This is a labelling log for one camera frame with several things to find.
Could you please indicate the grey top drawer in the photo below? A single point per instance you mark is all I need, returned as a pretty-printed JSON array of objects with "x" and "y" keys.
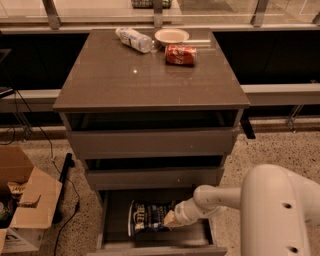
[{"x": 144, "y": 144}]

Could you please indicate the blue Kettle chip bag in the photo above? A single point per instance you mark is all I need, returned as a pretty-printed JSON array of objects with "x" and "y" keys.
[{"x": 147, "y": 216}]

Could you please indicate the grey drawer cabinet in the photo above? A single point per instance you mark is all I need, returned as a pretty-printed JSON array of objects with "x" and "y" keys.
[{"x": 113, "y": 87}]

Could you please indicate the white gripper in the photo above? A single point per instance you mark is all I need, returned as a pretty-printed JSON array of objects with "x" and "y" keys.
[{"x": 181, "y": 212}]

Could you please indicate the grey drawer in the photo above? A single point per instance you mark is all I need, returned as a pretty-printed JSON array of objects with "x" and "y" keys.
[
  {"x": 144, "y": 144},
  {"x": 113, "y": 240},
  {"x": 153, "y": 178}
]

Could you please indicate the red soda can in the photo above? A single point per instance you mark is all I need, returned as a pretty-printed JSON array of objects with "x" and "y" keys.
[{"x": 181, "y": 54}]

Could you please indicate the black cabinet foot bar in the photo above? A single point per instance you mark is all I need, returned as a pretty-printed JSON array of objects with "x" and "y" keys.
[{"x": 246, "y": 125}]

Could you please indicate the black bar on floor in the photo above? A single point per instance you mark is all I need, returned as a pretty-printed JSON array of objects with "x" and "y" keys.
[{"x": 68, "y": 163}]

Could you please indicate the white bowl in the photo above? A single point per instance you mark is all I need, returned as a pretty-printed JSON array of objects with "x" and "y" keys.
[{"x": 171, "y": 36}]

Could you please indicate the grey bottom drawer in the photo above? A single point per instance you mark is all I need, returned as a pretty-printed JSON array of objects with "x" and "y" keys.
[{"x": 113, "y": 240}]

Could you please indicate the clear plastic water bottle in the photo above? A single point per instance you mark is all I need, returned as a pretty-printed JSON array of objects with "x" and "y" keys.
[{"x": 134, "y": 39}]

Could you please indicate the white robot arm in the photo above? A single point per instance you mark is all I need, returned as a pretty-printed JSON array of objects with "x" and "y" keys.
[{"x": 276, "y": 206}]

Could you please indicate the brown cardboard box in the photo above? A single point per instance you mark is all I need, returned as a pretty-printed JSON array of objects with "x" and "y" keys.
[{"x": 28, "y": 201}]

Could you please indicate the grey middle drawer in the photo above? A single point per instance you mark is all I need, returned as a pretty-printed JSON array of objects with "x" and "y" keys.
[{"x": 153, "y": 178}]

